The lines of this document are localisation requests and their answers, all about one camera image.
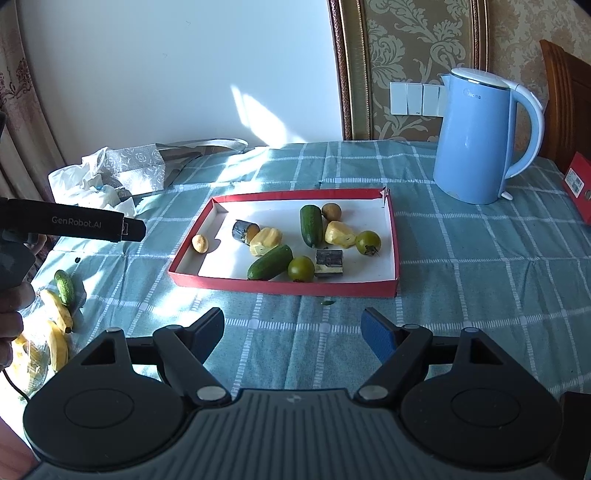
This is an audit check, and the grey patterned gift bag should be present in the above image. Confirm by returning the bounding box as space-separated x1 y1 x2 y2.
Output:
99 137 250 195

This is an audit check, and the beige curtain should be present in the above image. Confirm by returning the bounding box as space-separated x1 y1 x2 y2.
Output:
0 0 61 204

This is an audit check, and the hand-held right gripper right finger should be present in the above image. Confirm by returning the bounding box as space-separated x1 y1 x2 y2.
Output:
353 308 509 404

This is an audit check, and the white wall switch panel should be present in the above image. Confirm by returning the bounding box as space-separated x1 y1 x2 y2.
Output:
389 82 446 115

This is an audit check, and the black cable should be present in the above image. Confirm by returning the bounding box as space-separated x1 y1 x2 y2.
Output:
0 367 31 400

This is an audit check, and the gilded ornate wall panel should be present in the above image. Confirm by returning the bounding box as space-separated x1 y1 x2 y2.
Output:
327 0 490 141

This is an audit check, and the blue electric kettle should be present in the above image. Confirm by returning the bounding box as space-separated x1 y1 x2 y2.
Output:
433 67 546 205

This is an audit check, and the green checked tablecloth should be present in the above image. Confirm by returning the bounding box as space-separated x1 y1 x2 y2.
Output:
25 140 591 402

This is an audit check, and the split dark sugarcane piece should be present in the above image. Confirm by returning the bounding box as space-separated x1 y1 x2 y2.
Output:
315 249 345 278

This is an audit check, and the red cardboard tray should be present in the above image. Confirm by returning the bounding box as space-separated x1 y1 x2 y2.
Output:
167 187 400 298

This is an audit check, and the yellow banana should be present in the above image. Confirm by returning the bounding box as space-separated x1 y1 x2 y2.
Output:
46 320 70 372
41 288 74 334

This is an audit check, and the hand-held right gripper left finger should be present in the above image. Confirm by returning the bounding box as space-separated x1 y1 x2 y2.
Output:
81 307 232 407

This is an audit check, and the white plastic bag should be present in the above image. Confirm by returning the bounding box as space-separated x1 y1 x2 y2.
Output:
48 148 137 217

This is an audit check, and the clear bag of bananas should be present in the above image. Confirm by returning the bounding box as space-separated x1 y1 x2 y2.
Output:
9 335 49 393

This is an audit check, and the cucumber half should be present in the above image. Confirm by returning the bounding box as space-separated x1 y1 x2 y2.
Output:
247 244 294 281
300 204 324 248

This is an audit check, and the large yellow jackfruit piece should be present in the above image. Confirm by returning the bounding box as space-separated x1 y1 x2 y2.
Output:
249 227 283 257

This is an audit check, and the large green tomato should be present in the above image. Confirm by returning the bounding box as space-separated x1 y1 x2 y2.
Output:
287 255 316 283

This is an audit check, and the wooden chair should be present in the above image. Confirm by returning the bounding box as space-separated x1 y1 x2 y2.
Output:
539 39 591 171

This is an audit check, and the whole small cucumber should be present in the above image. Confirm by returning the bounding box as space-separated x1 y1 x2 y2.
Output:
54 270 75 308

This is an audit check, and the small yellow jackfruit piece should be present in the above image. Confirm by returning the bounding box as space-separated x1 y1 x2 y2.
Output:
324 220 357 246

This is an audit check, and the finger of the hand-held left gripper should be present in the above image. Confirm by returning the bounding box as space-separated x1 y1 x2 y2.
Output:
121 218 147 243

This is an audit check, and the small green tomato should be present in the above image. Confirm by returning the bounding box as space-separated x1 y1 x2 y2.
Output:
355 231 382 256

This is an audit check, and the person's left hand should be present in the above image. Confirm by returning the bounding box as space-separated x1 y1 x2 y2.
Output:
0 234 47 370

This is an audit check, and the red box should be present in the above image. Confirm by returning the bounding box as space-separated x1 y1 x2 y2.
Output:
562 152 591 213

